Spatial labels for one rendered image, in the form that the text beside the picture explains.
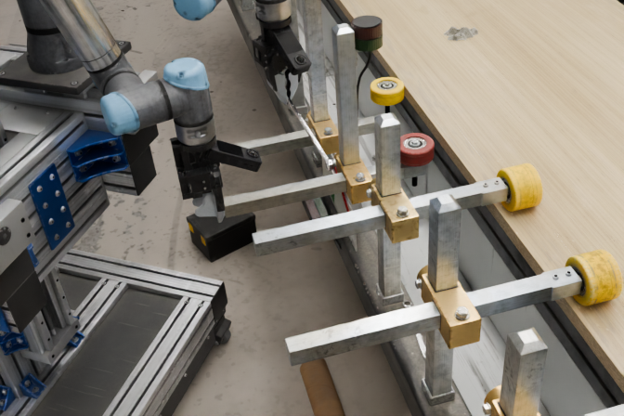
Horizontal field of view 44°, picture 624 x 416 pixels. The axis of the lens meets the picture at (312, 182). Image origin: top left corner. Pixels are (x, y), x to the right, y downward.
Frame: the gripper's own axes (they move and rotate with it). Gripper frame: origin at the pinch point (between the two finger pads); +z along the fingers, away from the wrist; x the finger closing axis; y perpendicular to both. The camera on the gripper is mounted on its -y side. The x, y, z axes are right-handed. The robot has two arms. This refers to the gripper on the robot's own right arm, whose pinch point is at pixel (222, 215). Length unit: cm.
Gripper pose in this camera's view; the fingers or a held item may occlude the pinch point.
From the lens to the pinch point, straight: 160.3
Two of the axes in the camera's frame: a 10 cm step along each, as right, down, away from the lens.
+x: 2.6, 5.6, -7.8
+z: 0.7, 8.0, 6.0
